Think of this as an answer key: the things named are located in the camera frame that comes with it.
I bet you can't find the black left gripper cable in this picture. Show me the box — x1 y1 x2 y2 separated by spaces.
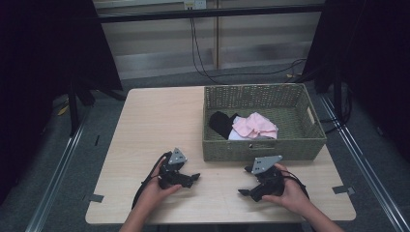
131 151 173 211

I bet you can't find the pink cloth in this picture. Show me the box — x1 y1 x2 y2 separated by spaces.
231 111 279 140

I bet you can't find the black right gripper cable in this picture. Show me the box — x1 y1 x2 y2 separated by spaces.
279 169 311 201

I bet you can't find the yellow floor object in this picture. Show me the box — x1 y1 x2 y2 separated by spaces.
57 103 71 117

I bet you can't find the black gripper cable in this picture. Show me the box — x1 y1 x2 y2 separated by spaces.
131 151 173 211
279 169 311 201

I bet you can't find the black metal stand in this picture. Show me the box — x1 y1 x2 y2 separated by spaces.
66 76 98 138

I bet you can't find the metal floor rail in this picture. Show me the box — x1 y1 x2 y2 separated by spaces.
24 109 93 232
317 93 410 232

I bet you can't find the person's left hand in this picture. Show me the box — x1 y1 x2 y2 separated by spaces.
138 166 184 212

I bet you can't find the green woven basket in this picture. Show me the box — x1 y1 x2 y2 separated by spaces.
201 82 328 162

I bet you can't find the white wall outlet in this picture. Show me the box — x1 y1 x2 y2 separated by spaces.
183 0 208 11

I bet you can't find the person's right hand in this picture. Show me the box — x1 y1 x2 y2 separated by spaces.
261 162 312 217

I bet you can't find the black horizontal bar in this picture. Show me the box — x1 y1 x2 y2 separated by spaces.
96 3 327 24

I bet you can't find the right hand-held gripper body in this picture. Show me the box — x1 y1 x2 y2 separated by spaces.
249 155 286 203

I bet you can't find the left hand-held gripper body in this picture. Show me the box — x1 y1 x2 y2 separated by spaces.
158 147 194 190

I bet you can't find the black curtain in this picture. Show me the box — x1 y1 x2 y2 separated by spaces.
301 0 410 162
0 0 124 207

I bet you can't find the black wall cable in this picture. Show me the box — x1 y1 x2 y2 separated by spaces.
189 17 308 85

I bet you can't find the black cloth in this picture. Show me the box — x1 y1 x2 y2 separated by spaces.
208 110 240 140

